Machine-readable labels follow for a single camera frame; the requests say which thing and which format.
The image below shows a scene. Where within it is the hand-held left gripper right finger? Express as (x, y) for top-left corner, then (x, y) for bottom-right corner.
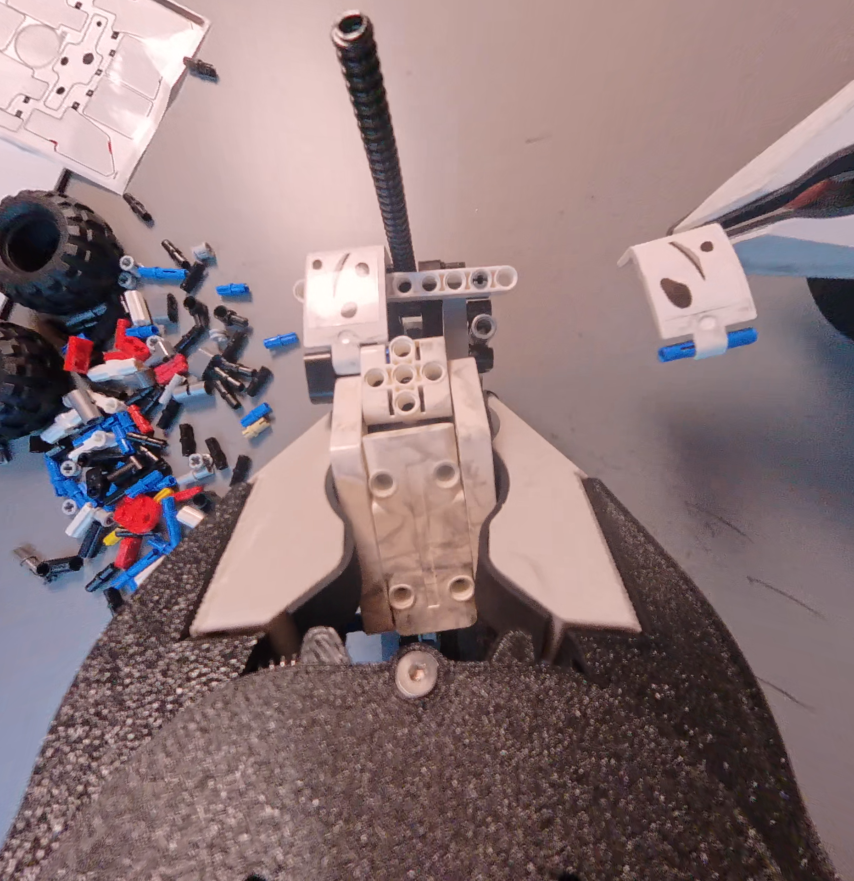
(478, 394), (642, 636)

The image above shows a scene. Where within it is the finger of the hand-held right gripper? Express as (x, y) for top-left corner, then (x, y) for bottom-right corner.
(666, 84), (854, 235)
(724, 180), (854, 278)

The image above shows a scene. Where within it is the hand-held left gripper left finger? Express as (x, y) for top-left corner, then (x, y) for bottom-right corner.
(189, 412), (362, 637)

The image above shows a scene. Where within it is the white spotted panel piece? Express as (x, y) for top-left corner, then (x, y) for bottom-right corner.
(618, 223), (759, 363)

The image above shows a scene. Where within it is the brick truck chassis model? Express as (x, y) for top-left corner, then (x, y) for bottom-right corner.
(292, 10), (520, 634)

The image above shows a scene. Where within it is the grey desk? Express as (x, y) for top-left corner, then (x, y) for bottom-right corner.
(0, 0), (854, 854)

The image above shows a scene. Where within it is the pile of small brick parts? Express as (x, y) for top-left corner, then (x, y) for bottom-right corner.
(14, 237), (298, 596)

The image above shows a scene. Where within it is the white sticker sheet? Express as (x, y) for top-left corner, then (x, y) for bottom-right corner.
(0, 0), (213, 195)

